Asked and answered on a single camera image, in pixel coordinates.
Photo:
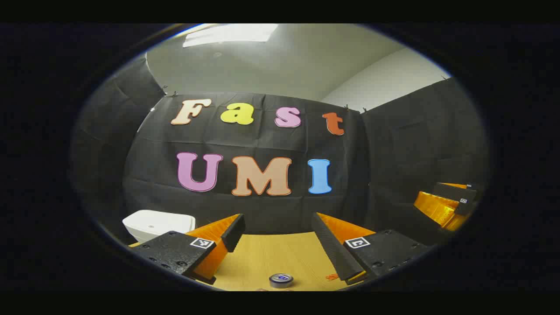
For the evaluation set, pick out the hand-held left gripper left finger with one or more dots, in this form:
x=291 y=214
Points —
x=175 y=251

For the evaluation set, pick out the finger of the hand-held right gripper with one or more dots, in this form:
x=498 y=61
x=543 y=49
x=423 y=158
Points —
x=453 y=191
x=437 y=210

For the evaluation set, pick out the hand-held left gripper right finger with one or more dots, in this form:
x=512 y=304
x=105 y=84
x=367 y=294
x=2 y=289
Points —
x=334 y=249

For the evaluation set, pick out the orange paper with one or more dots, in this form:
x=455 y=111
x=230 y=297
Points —
x=332 y=277

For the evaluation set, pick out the white desktop garbage bin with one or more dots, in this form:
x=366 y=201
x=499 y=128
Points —
x=153 y=223

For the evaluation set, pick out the blue pop can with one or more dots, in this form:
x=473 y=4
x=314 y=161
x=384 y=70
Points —
x=280 y=281

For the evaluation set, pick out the wooden desktop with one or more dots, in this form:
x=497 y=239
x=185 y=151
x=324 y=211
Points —
x=271 y=258

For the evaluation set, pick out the black backdrop cloth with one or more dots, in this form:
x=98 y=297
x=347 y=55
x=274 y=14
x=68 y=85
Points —
x=376 y=175

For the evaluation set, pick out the ceiling light panel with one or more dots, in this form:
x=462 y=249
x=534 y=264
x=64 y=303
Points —
x=229 y=34

